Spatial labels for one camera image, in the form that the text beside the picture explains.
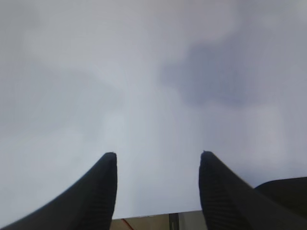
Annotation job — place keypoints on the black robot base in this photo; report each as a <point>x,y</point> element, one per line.
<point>289,193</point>

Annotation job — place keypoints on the dark vertical post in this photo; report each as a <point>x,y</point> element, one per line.
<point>174,221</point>

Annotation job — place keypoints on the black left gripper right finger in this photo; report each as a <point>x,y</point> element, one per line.
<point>229,203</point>

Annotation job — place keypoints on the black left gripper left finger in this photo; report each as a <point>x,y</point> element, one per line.
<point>88,204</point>

